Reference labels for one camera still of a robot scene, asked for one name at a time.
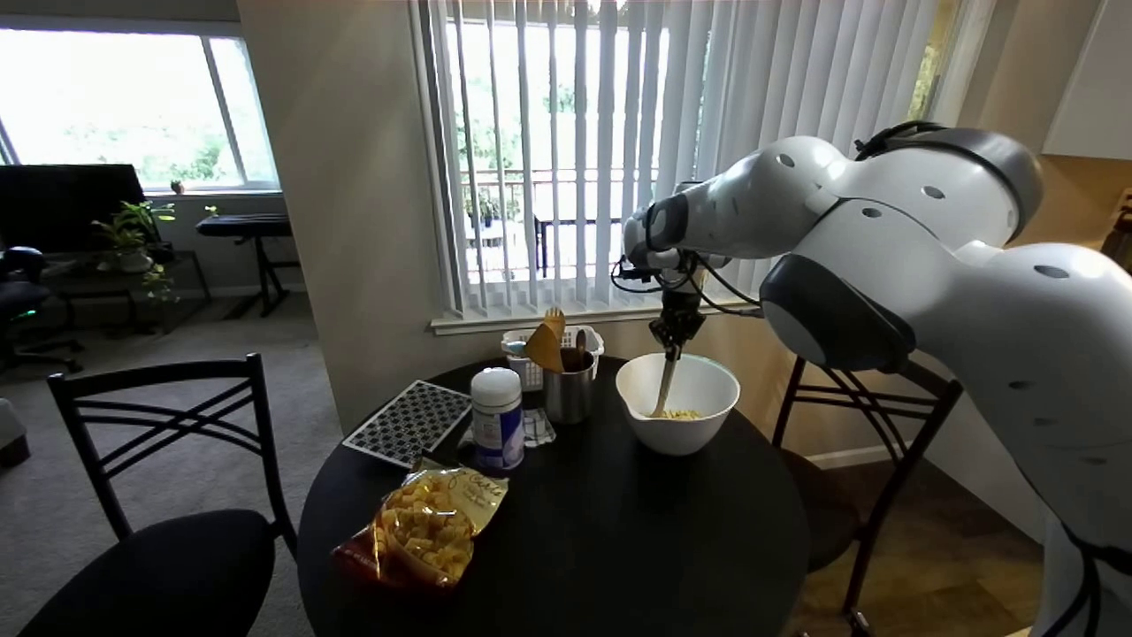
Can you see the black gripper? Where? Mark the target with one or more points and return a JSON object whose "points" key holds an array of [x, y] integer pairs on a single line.
{"points": [[682, 310]]}

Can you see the wooden spoon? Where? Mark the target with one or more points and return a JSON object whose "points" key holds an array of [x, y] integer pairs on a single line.
{"points": [[665, 379]]}

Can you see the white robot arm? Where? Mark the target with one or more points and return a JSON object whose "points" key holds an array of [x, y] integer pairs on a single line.
{"points": [[912, 246]]}

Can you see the white mixing bowl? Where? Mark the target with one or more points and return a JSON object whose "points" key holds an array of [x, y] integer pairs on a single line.
{"points": [[700, 400]]}

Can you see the metal utensil cup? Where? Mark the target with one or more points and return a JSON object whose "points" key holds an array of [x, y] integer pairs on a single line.
{"points": [[571, 387]]}

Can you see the wooden spatula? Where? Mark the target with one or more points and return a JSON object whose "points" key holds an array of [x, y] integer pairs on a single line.
{"points": [[545, 342]]}

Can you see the crumpled clear plastic wrap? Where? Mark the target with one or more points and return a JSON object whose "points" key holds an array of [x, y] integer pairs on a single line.
{"points": [[539, 428]]}

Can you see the white wipes canister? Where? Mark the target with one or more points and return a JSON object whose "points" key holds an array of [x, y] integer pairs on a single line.
{"points": [[496, 418]]}

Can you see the black chair by window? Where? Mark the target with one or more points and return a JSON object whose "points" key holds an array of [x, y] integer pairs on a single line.
{"points": [[848, 515]]}

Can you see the vertical window blinds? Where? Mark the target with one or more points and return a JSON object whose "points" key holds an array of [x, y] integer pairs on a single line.
{"points": [[562, 118]]}

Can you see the round black table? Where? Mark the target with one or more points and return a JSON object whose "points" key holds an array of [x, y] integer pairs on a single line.
{"points": [[597, 539]]}

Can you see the checkered kitchen towel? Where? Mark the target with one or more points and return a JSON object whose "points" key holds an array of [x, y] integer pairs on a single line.
{"points": [[413, 423]]}

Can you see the bag of chips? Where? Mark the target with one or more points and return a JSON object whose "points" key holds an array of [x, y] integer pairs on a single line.
{"points": [[421, 533]]}

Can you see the black keyboard stand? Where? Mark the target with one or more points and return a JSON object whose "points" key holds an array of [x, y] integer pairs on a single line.
{"points": [[257, 231]]}

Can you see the potted plant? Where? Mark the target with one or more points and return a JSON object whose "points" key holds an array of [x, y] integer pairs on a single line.
{"points": [[135, 242]]}

